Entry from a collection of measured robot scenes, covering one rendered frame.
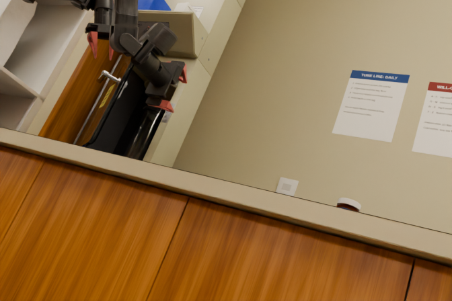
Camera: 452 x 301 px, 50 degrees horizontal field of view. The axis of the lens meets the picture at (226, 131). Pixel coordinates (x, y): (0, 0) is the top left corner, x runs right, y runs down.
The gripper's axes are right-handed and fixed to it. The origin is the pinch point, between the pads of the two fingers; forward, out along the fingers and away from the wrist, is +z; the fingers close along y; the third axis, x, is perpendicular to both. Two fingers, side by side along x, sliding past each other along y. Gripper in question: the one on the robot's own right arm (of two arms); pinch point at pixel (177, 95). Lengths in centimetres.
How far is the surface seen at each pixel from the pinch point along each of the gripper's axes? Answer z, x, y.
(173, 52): 10.0, 17.7, 20.7
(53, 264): -15, -1, -53
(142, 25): 3.9, 29.6, 26.4
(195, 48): 9.0, 8.8, 22.3
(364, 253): -15, -64, -32
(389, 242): -18, -68, -30
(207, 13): 12.3, 13.3, 39.3
